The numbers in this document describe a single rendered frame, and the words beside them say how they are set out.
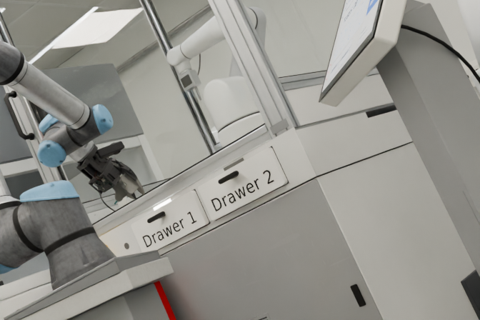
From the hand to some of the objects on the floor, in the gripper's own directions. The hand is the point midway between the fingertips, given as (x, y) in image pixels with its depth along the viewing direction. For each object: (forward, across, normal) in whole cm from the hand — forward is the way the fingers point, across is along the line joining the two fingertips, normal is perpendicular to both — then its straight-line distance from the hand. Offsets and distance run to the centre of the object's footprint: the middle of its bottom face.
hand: (137, 191), depth 239 cm
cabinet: (+113, +4, -11) cm, 114 cm away
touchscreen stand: (+78, +94, -62) cm, 137 cm away
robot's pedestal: (+49, +31, -104) cm, 119 cm away
